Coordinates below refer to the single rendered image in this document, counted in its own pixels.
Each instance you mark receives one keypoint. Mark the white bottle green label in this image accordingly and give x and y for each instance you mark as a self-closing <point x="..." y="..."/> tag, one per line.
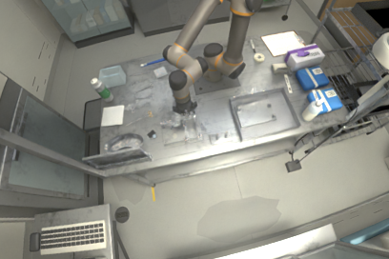
<point x="102" y="89"/>

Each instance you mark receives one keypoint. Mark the silver laptop keyboard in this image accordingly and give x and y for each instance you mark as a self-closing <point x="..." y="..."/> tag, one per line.
<point x="73" y="235"/>

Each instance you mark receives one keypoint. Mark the black bin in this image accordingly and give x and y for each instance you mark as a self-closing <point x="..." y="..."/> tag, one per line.
<point x="92" y="116"/>

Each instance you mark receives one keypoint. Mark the glass door cabinet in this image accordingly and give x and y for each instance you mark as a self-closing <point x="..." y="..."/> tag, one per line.
<point x="79" y="2"/>

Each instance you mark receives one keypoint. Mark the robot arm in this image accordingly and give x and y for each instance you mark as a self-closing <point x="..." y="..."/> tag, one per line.
<point x="203" y="21"/>

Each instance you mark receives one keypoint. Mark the small grey square pad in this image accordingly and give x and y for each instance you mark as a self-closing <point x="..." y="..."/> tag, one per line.
<point x="160" y="72"/>

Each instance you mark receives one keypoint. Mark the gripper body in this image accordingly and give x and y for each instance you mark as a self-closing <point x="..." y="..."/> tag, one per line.
<point x="184" y="106"/>

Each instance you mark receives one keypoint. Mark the glass panel door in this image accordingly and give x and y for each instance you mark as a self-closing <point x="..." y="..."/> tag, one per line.
<point x="44" y="145"/>

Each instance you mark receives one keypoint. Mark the small black cube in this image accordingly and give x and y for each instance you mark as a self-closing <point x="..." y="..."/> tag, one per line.
<point x="152" y="134"/>

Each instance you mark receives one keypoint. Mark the small white device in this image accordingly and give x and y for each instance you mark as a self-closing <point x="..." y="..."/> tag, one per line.
<point x="279" y="68"/>

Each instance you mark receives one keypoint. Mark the black foot pedal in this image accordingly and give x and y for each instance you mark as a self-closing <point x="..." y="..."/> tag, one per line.
<point x="293" y="166"/>

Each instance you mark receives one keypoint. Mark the white squeeze bottle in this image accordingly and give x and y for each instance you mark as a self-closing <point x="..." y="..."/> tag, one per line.
<point x="311" y="111"/>

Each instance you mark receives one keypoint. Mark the white gauze pad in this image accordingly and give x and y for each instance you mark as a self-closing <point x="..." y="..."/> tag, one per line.
<point x="112" y="115"/>

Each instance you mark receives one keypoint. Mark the steel work plate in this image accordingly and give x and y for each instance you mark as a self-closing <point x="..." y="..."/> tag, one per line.
<point x="178" y="137"/>

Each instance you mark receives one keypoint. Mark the black marker pen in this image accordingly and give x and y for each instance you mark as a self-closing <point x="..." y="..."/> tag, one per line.
<point x="253" y="46"/>

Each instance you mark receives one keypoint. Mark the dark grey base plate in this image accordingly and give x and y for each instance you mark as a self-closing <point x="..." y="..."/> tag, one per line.
<point x="222" y="86"/>

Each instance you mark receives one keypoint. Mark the round black floor drain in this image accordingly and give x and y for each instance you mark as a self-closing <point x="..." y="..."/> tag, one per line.
<point x="122" y="214"/>

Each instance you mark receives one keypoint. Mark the translucent blue container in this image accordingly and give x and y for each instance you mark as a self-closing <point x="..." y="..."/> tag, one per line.
<point x="112" y="77"/>

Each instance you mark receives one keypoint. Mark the white tape roll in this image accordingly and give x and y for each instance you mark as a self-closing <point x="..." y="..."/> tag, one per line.
<point x="259" y="57"/>

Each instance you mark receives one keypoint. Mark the grey computer cart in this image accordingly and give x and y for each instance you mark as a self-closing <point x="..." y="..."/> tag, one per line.
<point x="73" y="213"/>

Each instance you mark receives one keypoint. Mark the steel kidney basin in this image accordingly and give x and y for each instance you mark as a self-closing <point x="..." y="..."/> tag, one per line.
<point x="125" y="142"/>

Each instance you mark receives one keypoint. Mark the blue pen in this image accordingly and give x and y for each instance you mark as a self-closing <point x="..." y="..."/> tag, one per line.
<point x="154" y="62"/>

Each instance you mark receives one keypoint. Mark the white ruler strip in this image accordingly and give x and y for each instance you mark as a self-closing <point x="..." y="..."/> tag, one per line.
<point x="288" y="83"/>

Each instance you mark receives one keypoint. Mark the steel nest tray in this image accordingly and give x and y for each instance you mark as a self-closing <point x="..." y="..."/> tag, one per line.
<point x="263" y="113"/>

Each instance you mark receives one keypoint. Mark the thin steel instrument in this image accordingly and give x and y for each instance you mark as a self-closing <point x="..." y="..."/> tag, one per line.
<point x="138" y="120"/>

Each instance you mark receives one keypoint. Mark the clipboard with white paper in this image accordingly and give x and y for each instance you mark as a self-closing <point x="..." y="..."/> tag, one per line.
<point x="281" y="43"/>

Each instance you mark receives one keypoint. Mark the blue box white label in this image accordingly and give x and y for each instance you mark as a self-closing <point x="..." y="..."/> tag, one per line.
<point x="313" y="78"/>
<point x="330" y="101"/>

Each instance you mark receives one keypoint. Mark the white and purple box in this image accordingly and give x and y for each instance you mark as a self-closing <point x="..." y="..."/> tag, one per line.
<point x="305" y="58"/>

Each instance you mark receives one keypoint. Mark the flat steel tray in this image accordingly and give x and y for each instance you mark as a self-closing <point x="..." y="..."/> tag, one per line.
<point x="117" y="159"/>

